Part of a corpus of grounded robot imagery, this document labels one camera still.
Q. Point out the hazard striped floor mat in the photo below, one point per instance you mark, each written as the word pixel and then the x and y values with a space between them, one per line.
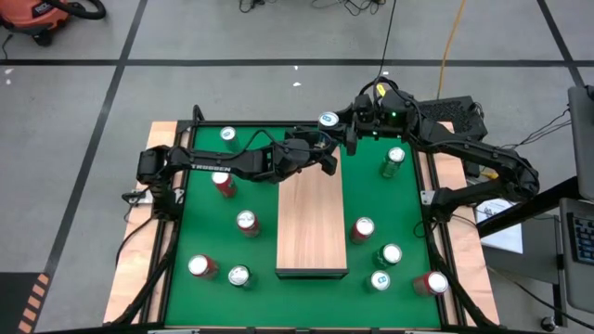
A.
pixel 14 301

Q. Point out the orange shop vacuum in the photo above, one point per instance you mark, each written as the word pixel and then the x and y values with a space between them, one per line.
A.
pixel 32 18

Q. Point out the grey keyboard console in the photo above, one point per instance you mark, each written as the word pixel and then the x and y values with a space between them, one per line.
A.
pixel 580 278

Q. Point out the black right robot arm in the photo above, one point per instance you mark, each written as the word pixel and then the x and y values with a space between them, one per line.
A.
pixel 487 153

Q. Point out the green soda can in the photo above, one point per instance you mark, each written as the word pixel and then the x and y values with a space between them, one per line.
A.
pixel 395 154
pixel 239 275
pixel 392 253

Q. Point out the black stand beam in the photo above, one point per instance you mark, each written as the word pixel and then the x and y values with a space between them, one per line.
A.
pixel 524 211

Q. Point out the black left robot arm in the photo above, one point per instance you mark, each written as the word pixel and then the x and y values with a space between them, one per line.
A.
pixel 246 162

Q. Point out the black perforated computer case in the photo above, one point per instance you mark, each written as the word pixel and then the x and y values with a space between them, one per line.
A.
pixel 455 111

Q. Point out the white paper sheet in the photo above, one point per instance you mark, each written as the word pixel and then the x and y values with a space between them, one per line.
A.
pixel 508 239

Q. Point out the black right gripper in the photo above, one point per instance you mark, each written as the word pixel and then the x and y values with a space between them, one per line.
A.
pixel 366 116

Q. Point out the black caster wheel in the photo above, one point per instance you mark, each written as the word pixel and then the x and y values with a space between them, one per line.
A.
pixel 548 324

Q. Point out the wooden shelf black metal legs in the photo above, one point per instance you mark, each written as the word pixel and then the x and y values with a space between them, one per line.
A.
pixel 311 218

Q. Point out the green table mat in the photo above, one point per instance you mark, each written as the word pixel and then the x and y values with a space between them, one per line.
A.
pixel 209 301

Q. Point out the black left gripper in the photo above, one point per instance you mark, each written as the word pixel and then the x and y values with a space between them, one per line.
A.
pixel 297 160

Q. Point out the red soda can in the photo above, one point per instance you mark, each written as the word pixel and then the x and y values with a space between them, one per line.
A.
pixel 364 226
pixel 246 219
pixel 198 265
pixel 222 178
pixel 437 282

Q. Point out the silver frame plate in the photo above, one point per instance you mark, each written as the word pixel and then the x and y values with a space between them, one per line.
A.
pixel 174 331
pixel 429 331

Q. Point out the grey monitor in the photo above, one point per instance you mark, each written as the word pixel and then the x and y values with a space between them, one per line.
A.
pixel 582 139

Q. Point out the black aluminium table frame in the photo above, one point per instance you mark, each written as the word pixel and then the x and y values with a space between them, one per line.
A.
pixel 260 123

